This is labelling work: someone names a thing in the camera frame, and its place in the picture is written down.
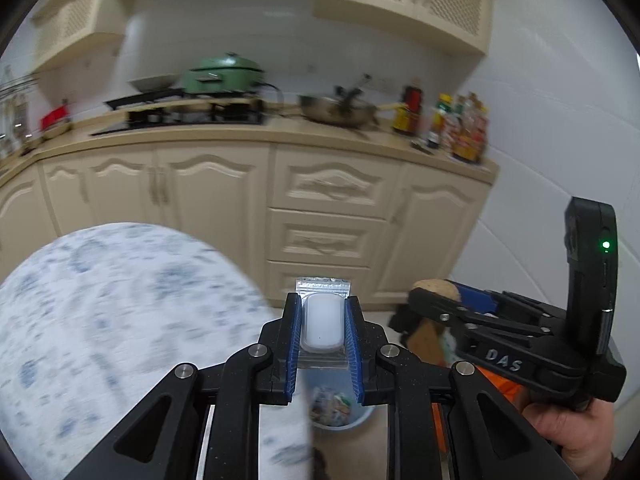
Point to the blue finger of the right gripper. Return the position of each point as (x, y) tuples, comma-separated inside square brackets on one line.
[(444, 311), (477, 300)]

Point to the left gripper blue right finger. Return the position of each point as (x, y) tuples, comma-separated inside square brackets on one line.
[(363, 340)]

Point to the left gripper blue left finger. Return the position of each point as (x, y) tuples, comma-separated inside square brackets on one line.
[(282, 337)]

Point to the white block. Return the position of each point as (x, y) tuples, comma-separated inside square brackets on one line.
[(322, 336)]

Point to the brown bun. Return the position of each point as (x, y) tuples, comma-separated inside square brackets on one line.
[(439, 287)]

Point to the light blue trash bin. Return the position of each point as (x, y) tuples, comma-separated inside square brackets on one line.
[(333, 406)]

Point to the lower kitchen cabinets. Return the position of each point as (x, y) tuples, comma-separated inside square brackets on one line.
[(284, 199)]

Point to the person's right hand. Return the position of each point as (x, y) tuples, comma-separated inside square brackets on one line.
[(585, 437)]

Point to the orange plastic bag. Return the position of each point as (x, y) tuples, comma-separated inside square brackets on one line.
[(510, 390)]

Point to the cardboard box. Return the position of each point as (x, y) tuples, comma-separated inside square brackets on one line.
[(424, 342)]

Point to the black cloth on floor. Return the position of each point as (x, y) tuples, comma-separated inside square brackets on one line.
[(404, 322)]

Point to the condiment bottles group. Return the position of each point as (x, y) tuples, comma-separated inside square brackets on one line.
[(458, 126)]

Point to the round table with floral cloth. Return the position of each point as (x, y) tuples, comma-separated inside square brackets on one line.
[(91, 322)]

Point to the steel wok pan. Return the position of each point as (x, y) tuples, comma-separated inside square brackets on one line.
[(343, 108)]

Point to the black gas stove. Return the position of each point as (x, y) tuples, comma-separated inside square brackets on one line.
[(173, 107)]

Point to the green electric cooker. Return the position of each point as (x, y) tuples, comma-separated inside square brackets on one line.
[(226, 74)]

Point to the white bowl on induction plate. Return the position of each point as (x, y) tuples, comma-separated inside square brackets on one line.
[(149, 90)]

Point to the red lidded bowl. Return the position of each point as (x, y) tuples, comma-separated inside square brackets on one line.
[(56, 122)]

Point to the hanging utensil rack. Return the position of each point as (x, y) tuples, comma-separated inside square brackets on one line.
[(15, 133)]

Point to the upper left cabinets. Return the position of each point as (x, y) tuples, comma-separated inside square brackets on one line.
[(70, 28)]

